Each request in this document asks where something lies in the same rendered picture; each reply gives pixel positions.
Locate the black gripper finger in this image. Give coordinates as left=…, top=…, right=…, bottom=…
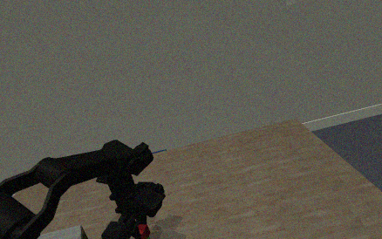
left=132, top=222, right=141, bottom=239
left=134, top=211, right=147, bottom=225

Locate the red block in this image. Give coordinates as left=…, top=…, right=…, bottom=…
left=138, top=224, right=150, bottom=239

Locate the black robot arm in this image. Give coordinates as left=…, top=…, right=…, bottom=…
left=0, top=140, right=166, bottom=239

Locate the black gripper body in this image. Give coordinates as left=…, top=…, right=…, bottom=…
left=101, top=182, right=156, bottom=239

